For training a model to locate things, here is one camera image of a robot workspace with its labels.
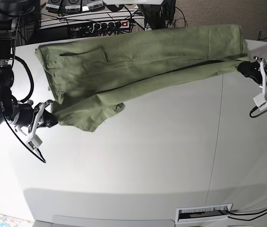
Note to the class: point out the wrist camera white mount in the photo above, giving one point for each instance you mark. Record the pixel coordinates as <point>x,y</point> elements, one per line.
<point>31,139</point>
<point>260,99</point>

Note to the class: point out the green T-shirt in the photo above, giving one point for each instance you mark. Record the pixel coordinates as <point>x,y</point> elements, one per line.
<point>91,79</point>

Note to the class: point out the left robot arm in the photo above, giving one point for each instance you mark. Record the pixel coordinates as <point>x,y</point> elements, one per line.
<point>252,70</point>

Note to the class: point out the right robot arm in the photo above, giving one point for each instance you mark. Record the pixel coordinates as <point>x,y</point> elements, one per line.
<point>11,11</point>

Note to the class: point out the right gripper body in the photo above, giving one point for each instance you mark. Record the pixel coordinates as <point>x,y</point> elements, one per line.
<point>23,115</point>

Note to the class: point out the devices on back shelf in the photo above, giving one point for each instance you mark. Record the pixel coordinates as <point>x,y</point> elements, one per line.
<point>74,6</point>

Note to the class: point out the white table leg frame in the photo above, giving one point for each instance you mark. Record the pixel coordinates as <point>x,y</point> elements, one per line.
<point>140,20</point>

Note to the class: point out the black power strip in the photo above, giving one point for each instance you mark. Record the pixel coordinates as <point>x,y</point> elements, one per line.
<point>117,25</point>

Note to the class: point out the table cable grommet slot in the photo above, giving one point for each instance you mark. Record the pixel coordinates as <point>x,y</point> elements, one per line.
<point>202,214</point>

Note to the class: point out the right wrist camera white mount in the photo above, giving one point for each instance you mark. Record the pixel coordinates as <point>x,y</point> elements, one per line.
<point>31,139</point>

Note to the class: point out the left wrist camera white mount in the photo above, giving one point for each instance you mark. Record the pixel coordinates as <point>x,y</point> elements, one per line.
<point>260,99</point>

